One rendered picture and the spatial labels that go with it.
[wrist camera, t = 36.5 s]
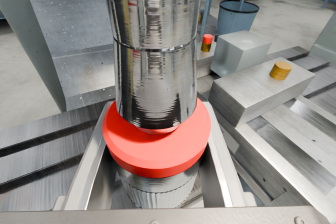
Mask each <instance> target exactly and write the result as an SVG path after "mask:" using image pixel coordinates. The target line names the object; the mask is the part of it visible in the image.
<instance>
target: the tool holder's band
mask: <svg viewBox="0 0 336 224"><path fill-rule="evenodd" d="M210 132H211V118H210V115H209V112H208V110H207V108H206V107H205V105H204V104H203V103H202V101H201V100H200V99H199V98H198V97H197V105H196V109H195V111H194V113H193V114H192V115H191V116H190V117H189V118H188V119H187V120H186V121H184V122H183V123H181V124H180V125H179V126H178V127H177V128H176V129H175V130H173V131H171V132H168V133H165V134H157V135H155V134H148V133H145V132H142V131H140V130H139V129H137V128H136V127H135V126H134V125H133V124H131V123H129V122H127V121H126V120H125V119H123V118H122V116H121V115H120V114H119V112H118V110H117V107H116V100H114V101H113V103H112V104H111V105H110V106H109V108H108V109H107V111H106V113H105V115H104V118H103V123H102V133H103V137H104V140H105V142H106V145H107V147H108V150H109V152H110V154H111V156H112V157H113V159H114V160H115V161H116V162H117V163H118V164H119V165H120V166H121V167H122V168H124V169H125V170H127V171H129V172H130V173H133V174H135V175H138V176H142V177H146V178H165V177H170V176H174V175H177V174H179V173H181V172H183V171H185V170H187V169H188V168H190V167H191V166H192V165H193V164H195V163H196V162H197V161H198V159H199V158H200V157H201V155H202V154H203V152H204V150H205V148H206V145H207V142H208V139H209V136H210Z"/></svg>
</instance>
